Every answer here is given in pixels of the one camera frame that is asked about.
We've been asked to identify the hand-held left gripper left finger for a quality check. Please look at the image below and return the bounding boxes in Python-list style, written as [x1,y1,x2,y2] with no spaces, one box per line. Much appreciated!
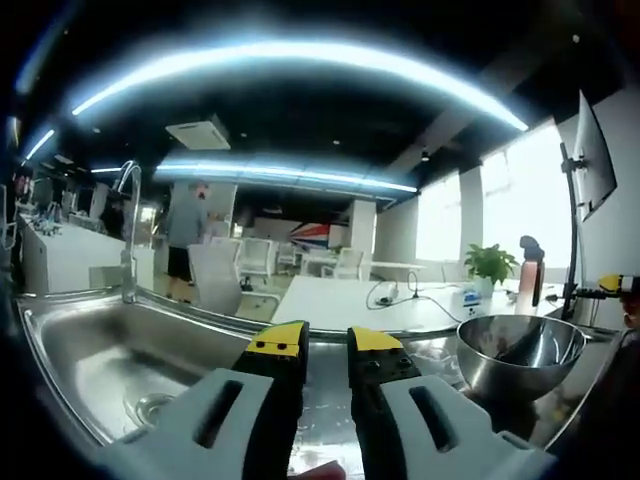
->
[102,318,311,480]

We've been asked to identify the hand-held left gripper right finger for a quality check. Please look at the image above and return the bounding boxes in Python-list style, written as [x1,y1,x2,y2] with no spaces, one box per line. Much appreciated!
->
[346,326,560,480]

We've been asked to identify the stainless steel bowl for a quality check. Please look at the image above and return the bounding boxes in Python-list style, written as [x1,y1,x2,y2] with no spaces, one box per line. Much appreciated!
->
[456,315,587,402]

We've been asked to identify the stainless steel sink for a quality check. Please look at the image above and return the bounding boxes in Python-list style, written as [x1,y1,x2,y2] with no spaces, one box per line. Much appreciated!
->
[17,292,281,449]

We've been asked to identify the pink water bottle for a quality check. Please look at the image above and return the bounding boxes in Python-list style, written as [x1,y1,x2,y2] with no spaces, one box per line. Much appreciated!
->
[518,234,546,316]

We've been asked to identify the chrome sink faucet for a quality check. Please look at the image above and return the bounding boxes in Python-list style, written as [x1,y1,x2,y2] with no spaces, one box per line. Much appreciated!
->
[110,159,143,305]

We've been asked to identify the person's left hand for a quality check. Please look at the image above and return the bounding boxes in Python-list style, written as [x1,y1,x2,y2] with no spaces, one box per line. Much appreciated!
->
[287,461,349,480]

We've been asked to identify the black monitor stand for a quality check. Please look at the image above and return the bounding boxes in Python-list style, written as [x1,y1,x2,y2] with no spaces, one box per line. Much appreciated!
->
[558,142,587,322]

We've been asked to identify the white long table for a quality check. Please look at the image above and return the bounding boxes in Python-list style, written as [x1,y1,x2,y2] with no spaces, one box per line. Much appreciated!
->
[269,276,566,332]

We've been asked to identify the white blue box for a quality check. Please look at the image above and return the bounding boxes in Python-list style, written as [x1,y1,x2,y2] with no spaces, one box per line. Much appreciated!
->
[462,289,482,320]

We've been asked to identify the white office chair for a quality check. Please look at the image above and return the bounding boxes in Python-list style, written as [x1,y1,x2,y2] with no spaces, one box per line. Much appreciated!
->
[187,243,281,316]

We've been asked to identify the green potted plant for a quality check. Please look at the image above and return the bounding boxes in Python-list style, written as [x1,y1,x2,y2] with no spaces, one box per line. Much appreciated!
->
[463,243,521,301]

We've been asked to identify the computer monitor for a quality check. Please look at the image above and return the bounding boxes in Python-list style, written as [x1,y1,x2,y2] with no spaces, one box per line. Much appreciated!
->
[573,89,618,224]

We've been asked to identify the white counter cabinet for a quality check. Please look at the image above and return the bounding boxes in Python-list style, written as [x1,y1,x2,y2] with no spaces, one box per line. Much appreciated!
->
[18,213,155,296]

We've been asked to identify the ceiling air conditioner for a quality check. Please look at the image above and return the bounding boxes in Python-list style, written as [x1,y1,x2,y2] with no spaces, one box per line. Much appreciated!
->
[164,113,231,151]

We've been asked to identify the black cable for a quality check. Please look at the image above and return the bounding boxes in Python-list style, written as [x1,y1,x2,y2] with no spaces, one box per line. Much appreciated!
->
[365,271,469,322]

